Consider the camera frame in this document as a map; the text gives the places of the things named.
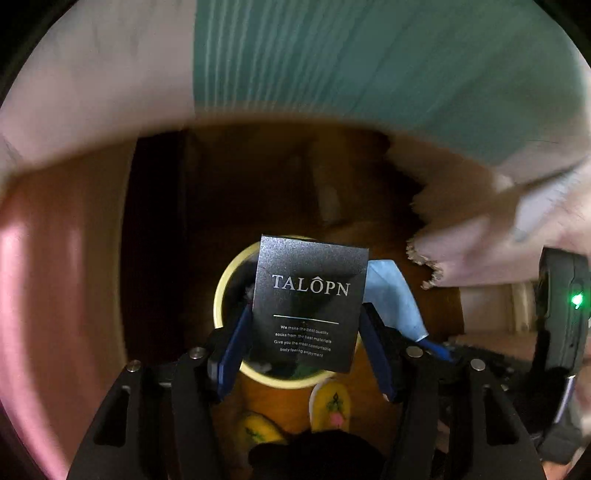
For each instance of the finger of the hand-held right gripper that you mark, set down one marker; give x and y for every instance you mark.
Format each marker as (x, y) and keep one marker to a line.
(436, 348)

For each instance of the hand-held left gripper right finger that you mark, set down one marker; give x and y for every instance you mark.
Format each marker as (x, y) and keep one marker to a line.
(376, 350)

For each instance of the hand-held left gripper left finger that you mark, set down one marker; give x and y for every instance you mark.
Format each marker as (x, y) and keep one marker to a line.
(235, 344)

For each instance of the yellow trash bin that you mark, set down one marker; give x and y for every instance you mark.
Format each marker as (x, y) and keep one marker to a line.
(226, 290)

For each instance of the blue face mask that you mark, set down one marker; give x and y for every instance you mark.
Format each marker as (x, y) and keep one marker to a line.
(392, 295)

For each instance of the black TALOPN card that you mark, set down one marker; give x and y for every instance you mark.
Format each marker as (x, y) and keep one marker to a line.
(309, 286)

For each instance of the yellow slipper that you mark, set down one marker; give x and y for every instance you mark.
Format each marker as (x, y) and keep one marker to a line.
(330, 406)
(261, 429)

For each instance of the floral white blanket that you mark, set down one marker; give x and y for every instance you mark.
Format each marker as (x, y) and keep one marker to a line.
(485, 249)

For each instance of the printed teal white tablecloth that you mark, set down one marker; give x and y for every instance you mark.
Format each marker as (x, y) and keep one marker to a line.
(323, 69)

